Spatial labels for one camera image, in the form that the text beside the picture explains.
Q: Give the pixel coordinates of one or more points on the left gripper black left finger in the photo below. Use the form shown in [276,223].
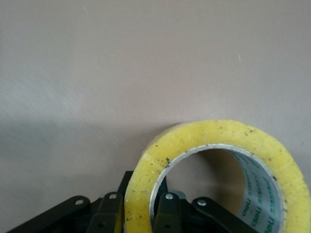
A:
[104,213]

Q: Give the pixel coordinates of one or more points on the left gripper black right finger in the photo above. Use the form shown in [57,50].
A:
[170,213]

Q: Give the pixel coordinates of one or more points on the yellow tape roll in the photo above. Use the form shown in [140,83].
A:
[218,133]

